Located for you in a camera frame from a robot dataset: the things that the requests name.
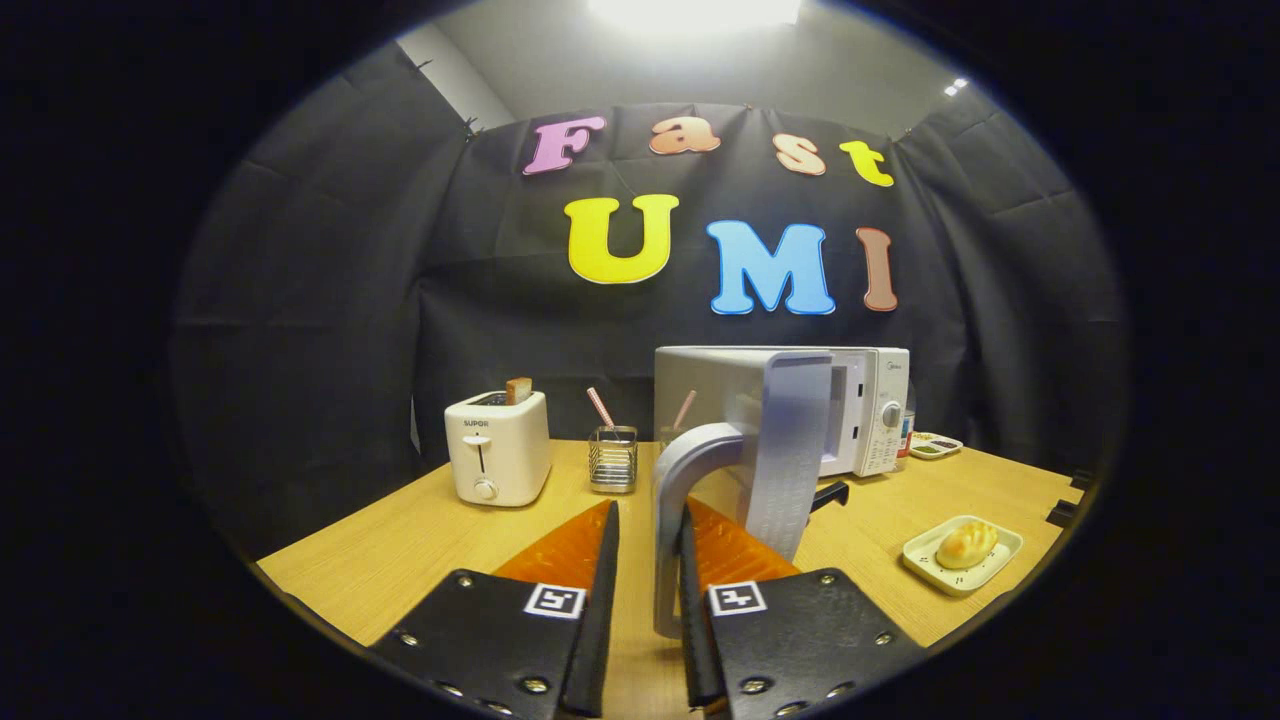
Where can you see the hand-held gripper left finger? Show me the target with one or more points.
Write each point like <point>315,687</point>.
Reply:
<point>600,610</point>

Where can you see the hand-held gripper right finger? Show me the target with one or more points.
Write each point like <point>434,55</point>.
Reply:
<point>695,620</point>

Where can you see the white microwave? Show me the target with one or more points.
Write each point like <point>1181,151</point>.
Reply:
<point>720,390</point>

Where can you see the golden bread bun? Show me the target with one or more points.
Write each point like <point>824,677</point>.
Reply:
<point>966,545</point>

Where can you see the white toaster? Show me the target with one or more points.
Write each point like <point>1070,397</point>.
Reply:
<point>500,450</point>

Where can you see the pink striped straw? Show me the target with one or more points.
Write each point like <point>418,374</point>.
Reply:
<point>601,408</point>
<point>684,410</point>

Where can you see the brown toast slice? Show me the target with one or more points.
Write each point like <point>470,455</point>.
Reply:
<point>519,391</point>

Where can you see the cream rectangular plate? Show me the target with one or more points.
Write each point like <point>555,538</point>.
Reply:
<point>925,560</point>

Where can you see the clear plastic bottle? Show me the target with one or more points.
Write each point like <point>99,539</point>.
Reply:
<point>906,425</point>

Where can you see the white divided bean dish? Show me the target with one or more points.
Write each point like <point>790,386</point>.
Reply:
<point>935,446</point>

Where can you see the black table clamp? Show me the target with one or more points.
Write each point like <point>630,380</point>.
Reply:
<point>1082,479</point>
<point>1063,513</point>

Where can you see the small ceiling spotlights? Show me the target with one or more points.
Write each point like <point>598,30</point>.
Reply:
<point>955,87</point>

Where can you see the bright ceiling light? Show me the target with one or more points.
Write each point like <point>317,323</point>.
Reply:
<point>690,12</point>

